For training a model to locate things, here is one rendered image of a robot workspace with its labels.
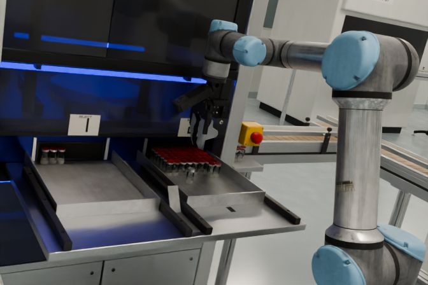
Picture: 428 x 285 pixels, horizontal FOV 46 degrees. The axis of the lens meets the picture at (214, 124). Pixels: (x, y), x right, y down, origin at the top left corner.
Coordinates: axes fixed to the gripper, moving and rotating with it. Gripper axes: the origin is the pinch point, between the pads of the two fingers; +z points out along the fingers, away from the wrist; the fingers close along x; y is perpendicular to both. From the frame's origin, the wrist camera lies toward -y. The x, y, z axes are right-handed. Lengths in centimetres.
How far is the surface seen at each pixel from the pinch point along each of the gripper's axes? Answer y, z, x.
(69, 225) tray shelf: -40.3, 13.1, -18.7
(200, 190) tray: 1.4, 12.9, -5.4
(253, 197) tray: 13.2, 11.3, -15.1
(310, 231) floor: 169, 101, 101
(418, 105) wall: 784, 93, 470
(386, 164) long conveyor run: 94, 10, 3
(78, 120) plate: -31.4, -2.3, 10.7
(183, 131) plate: 2.0, 0.3, 10.8
